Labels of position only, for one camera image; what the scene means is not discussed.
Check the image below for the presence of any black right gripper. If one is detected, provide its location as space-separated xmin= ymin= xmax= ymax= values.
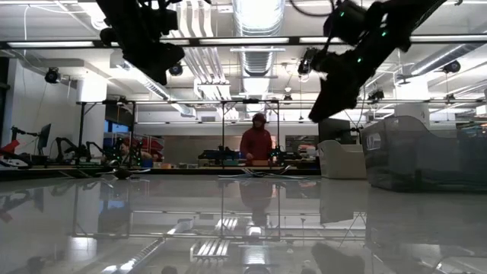
xmin=307 ymin=37 xmax=400 ymax=123

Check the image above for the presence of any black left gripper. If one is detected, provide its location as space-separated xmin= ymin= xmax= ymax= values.
xmin=99 ymin=26 xmax=186 ymax=86

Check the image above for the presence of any light grey plastic bin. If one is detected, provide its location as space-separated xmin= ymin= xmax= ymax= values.
xmin=317 ymin=139 xmax=368 ymax=180

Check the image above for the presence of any person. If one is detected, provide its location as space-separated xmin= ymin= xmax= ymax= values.
xmin=119 ymin=141 xmax=153 ymax=163
xmin=239 ymin=112 xmax=274 ymax=167

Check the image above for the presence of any long background workbench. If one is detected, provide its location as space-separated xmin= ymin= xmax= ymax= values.
xmin=0 ymin=164 xmax=320 ymax=177

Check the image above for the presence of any dark grey plastic bin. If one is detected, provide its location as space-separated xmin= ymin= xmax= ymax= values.
xmin=359 ymin=115 xmax=487 ymax=193

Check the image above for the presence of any small black background monitor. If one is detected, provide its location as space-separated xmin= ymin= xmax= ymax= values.
xmin=37 ymin=123 xmax=53 ymax=151

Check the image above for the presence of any red background object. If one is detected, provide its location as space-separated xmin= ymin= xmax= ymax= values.
xmin=0 ymin=139 xmax=21 ymax=155

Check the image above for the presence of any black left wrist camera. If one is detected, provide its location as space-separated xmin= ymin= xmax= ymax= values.
xmin=150 ymin=5 xmax=180 ymax=36

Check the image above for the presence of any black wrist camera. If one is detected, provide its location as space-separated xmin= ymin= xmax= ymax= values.
xmin=150 ymin=5 xmax=180 ymax=36
xmin=323 ymin=0 xmax=367 ymax=43

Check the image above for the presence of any red wall banner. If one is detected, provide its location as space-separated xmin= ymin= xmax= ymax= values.
xmin=140 ymin=135 xmax=165 ymax=161

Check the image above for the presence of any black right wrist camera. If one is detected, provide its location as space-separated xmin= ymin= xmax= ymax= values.
xmin=323 ymin=0 xmax=367 ymax=43

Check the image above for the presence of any black background station frame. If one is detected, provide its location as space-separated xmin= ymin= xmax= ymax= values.
xmin=75 ymin=98 xmax=282 ymax=168

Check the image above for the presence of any silver ventilation duct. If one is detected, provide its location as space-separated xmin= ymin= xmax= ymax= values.
xmin=232 ymin=0 xmax=286 ymax=77

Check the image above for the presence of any black right camera cable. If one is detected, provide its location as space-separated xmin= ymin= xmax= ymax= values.
xmin=291 ymin=0 xmax=338 ymax=18

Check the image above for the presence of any black frame bar with lights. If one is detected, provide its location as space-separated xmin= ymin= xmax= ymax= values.
xmin=0 ymin=35 xmax=487 ymax=49

